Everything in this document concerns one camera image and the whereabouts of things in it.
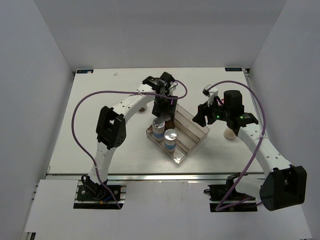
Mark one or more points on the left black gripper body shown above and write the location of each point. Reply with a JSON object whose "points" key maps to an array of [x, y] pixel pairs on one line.
{"points": [[163, 105]]}

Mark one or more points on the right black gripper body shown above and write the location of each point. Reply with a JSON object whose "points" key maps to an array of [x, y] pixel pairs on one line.
{"points": [[215, 113]]}

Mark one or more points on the blue label bottle silver cap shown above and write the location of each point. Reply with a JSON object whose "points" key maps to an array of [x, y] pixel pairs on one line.
{"points": [[158, 128]]}

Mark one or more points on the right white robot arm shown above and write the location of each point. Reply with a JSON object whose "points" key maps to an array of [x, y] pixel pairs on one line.
{"points": [[284, 185]]}

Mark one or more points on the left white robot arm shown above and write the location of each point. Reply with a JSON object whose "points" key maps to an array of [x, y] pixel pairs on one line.
{"points": [[111, 125]]}

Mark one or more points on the clear plastic organizer tray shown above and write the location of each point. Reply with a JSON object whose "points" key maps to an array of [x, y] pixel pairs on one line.
{"points": [[189, 136]]}

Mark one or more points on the yellow cap spice bottle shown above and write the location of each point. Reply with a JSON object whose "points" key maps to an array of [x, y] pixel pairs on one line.
{"points": [[229, 134]]}

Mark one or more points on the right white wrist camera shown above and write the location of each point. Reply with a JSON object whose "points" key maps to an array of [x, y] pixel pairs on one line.
{"points": [[211, 92]]}

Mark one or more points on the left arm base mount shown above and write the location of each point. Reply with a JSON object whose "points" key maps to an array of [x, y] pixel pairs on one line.
{"points": [[101, 198]]}

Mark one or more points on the aluminium table front rail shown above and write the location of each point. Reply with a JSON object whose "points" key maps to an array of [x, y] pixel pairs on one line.
{"points": [[154, 177]]}

